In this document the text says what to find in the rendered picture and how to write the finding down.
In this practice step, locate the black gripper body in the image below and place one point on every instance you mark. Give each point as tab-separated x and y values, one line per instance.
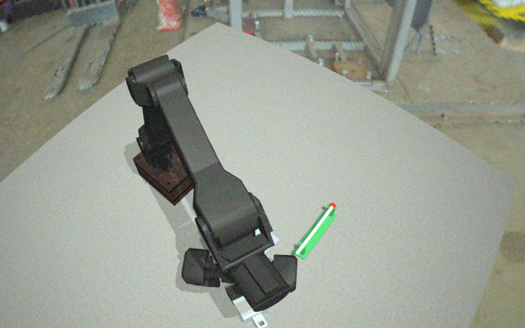
196	269

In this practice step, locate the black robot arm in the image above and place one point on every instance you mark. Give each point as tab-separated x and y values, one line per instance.
227	214

